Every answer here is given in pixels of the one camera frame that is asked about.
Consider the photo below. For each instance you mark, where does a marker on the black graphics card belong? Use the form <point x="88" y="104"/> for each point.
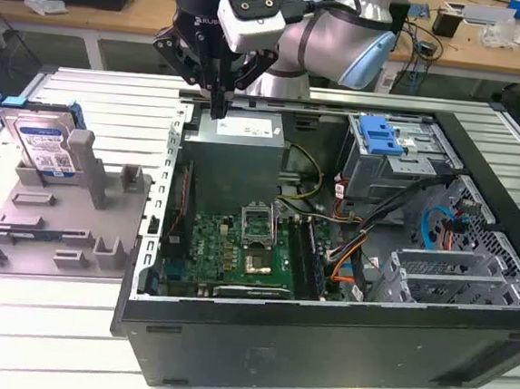
<point x="251" y="292"/>

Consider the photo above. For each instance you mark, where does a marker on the grey optical drive cage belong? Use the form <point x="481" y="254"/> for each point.
<point x="371" y="177"/>

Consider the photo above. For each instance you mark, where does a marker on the blue drive cage latch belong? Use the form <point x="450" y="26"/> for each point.
<point x="379" y="136"/>

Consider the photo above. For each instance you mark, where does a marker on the RAM stick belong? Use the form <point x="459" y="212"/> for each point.
<point x="33" y="234"/>

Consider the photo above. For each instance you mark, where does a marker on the black PC case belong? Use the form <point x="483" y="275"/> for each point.
<point x="319" y="354"/>

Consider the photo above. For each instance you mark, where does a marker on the grey flat box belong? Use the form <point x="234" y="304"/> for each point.
<point x="490" y="15"/>

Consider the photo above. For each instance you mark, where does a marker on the wooden desk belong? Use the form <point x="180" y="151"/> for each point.
<point x="143" y="16"/>

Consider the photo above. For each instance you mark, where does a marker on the clear plastic bag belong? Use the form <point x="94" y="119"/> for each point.
<point x="497" y="35"/>

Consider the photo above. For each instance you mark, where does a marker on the hard disk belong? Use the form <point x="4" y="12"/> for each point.
<point x="41" y="139"/>

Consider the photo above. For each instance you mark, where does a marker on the small black power adapter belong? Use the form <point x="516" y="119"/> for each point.
<point x="426" y="49"/>

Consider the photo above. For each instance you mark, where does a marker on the grey power supply unit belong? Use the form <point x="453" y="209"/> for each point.
<point x="230" y="164"/>

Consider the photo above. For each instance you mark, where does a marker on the black computer box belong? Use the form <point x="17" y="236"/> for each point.
<point x="400" y="24"/>

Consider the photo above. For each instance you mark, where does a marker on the green motherboard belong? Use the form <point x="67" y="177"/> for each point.
<point x="209" y="249"/>

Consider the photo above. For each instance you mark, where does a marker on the CPU socket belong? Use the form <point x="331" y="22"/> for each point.
<point x="257" y="262"/>

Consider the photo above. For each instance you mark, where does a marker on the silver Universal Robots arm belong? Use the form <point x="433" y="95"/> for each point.
<point x="319" y="40"/>

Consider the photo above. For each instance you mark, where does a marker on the metal disk bay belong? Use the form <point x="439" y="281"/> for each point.
<point x="453" y="279"/>

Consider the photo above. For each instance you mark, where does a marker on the grey plastic parts rack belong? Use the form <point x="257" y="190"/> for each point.
<point x="71" y="219"/>

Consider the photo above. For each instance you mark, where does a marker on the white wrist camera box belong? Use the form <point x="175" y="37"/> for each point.
<point x="256" y="30"/>

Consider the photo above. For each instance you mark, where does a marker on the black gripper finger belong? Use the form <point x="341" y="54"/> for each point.
<point x="254" y="73"/>
<point x="174" y="52"/>

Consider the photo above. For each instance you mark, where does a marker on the black RAM slot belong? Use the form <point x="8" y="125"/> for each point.
<point x="295" y="257"/>
<point x="317" y="263"/>

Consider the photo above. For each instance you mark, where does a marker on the crumpled white wrap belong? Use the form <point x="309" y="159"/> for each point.
<point x="44" y="3"/>

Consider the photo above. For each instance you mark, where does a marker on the blue port connector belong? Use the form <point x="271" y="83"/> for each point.
<point x="175" y="272"/>

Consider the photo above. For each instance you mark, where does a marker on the small black box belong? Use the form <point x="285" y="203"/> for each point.
<point x="445" y="23"/>

